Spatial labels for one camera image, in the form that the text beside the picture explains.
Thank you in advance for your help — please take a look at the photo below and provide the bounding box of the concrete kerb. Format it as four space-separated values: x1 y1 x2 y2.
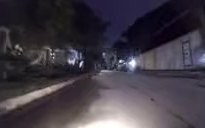
0 73 93 117

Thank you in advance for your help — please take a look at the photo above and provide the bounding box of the row of trees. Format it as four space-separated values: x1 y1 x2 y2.
0 0 109 74

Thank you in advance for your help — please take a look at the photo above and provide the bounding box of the long pale wall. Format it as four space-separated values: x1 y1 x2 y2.
135 29 205 72

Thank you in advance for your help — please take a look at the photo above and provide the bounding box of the grey asphalt road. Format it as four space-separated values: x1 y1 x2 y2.
0 69 205 128

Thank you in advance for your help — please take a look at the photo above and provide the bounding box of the wall with graffiti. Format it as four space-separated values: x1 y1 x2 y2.
0 26 88 79

